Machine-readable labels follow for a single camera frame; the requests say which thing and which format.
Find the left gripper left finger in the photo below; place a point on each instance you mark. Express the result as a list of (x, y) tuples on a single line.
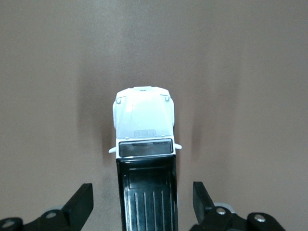
[(74, 209)]

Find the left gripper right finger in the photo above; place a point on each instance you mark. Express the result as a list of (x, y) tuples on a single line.
[(204, 207)]

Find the white toy jeep black roof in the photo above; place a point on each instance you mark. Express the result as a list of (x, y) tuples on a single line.
[(144, 115)]

